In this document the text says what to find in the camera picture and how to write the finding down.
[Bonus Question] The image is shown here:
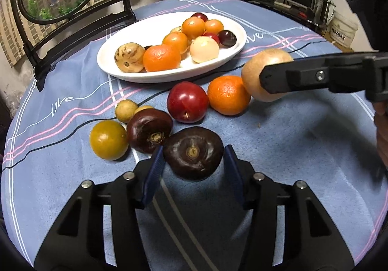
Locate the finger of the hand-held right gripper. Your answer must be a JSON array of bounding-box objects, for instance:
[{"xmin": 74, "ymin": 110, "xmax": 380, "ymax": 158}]
[{"xmin": 259, "ymin": 55, "xmax": 368, "ymax": 96}]

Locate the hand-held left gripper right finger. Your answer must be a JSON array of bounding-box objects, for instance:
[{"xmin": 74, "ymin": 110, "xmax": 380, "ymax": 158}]
[{"xmin": 223, "ymin": 144, "xmax": 355, "ymax": 271}]

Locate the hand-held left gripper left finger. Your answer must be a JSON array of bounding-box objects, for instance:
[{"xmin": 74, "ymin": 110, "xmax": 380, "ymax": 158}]
[{"xmin": 33, "ymin": 146, "xmax": 164, "ymax": 271}]

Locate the pale tan round fruit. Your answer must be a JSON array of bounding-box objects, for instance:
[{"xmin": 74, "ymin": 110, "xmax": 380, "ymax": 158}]
[{"xmin": 241, "ymin": 48, "xmax": 294, "ymax": 103}]

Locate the dark purple round fruit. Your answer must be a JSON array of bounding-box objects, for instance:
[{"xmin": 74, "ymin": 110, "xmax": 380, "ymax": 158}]
[
  {"xmin": 126, "ymin": 108, "xmax": 174, "ymax": 154},
  {"xmin": 163, "ymin": 126, "xmax": 225, "ymax": 182}
]

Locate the white oval plate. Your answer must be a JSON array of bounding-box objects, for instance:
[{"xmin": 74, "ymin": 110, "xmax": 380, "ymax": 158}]
[{"xmin": 97, "ymin": 11, "xmax": 247, "ymax": 83}]

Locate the person's right hand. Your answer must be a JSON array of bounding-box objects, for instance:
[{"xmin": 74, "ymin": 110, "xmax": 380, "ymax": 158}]
[{"xmin": 373, "ymin": 101, "xmax": 388, "ymax": 169}]

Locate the white plastic bucket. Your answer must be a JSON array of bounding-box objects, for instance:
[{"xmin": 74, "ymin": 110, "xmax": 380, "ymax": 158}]
[{"xmin": 329, "ymin": 10, "xmax": 359, "ymax": 48}]

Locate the yellowish round fruit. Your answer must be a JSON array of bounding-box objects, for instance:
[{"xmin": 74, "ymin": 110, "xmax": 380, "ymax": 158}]
[{"xmin": 89, "ymin": 120, "xmax": 129, "ymax": 161}]

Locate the small tan longan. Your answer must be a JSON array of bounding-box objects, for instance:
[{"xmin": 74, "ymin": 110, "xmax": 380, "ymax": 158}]
[
  {"xmin": 115, "ymin": 99, "xmax": 139, "ymax": 124},
  {"xmin": 133, "ymin": 105, "xmax": 155, "ymax": 116}
]

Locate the mandarin orange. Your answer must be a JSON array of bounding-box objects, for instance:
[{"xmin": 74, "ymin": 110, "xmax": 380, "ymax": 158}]
[
  {"xmin": 143, "ymin": 45, "xmax": 182, "ymax": 73},
  {"xmin": 207, "ymin": 75, "xmax": 252, "ymax": 116}
]

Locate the blue striped tablecloth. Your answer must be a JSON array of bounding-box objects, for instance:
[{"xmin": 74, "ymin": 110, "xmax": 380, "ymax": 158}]
[{"xmin": 0, "ymin": 0, "xmax": 388, "ymax": 271}]

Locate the dark purple plum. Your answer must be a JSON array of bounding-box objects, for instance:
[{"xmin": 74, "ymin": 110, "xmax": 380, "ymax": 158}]
[{"xmin": 218, "ymin": 29, "xmax": 237, "ymax": 48}]

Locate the red plum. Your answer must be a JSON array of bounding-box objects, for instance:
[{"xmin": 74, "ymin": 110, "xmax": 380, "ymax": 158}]
[{"xmin": 167, "ymin": 82, "xmax": 209, "ymax": 124}]

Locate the pale cream round fruit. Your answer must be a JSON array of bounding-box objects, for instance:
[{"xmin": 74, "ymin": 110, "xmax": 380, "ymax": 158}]
[{"xmin": 190, "ymin": 36, "xmax": 220, "ymax": 64}]

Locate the small orange round fruit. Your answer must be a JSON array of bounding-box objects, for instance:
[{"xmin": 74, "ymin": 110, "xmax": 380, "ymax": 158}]
[
  {"xmin": 162, "ymin": 32, "xmax": 189, "ymax": 55},
  {"xmin": 181, "ymin": 17, "xmax": 206, "ymax": 41},
  {"xmin": 204, "ymin": 19, "xmax": 225, "ymax": 35}
]

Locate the tan brown-striped round fruit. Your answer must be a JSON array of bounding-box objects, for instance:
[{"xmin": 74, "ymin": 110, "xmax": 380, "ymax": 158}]
[{"xmin": 114, "ymin": 43, "xmax": 146, "ymax": 73}]

